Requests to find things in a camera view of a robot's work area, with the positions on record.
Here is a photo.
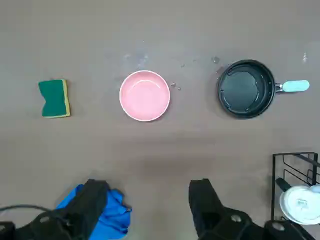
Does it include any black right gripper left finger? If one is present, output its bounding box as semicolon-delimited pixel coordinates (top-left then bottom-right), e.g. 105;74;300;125
0;178;111;240

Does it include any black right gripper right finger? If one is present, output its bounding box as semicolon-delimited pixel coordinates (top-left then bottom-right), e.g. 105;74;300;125
188;178;316;240

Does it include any green and yellow sponge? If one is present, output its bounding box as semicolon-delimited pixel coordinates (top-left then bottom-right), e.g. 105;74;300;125
38;79;71;118

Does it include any pink bowl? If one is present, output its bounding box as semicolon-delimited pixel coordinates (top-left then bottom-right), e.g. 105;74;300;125
119;70;171;123

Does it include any blue cloth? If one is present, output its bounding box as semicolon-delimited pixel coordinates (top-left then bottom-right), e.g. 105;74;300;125
54;184;133;240

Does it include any white cup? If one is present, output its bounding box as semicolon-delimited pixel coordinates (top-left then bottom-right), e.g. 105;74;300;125
275;177;320;225

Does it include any thin black cable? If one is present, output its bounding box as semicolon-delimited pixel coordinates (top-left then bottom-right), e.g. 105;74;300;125
0;204;55;216

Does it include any black wire rack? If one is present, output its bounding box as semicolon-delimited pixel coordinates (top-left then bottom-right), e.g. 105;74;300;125
271;151;320;222

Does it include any black pan with mint handle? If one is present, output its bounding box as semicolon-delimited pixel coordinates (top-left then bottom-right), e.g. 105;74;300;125
216;59;311;119

